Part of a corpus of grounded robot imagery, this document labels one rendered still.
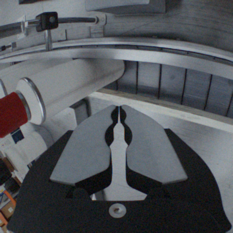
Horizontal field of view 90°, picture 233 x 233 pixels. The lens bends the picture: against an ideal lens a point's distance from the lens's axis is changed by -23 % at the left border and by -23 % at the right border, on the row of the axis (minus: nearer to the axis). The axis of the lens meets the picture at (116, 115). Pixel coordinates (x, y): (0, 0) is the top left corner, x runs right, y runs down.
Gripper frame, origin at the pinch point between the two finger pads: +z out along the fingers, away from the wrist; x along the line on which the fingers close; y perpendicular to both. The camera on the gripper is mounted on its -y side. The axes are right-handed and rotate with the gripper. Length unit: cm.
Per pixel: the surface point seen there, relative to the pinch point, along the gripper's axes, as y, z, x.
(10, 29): -14, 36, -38
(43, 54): -3.9, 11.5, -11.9
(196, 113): 3.5, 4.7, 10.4
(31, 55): -4.0, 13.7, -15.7
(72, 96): 0.2, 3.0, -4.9
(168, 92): 2.7, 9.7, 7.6
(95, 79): -0.5, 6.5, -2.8
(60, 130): 20.8, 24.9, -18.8
